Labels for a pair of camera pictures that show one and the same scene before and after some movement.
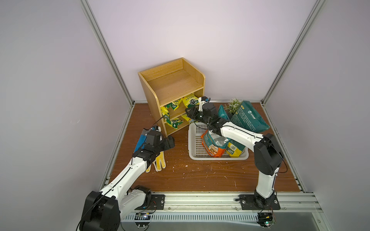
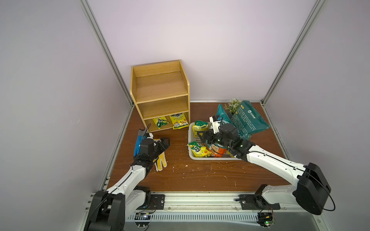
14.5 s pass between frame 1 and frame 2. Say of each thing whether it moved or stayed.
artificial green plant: stayed
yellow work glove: stayed
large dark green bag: stayed
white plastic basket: stayed
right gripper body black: moved
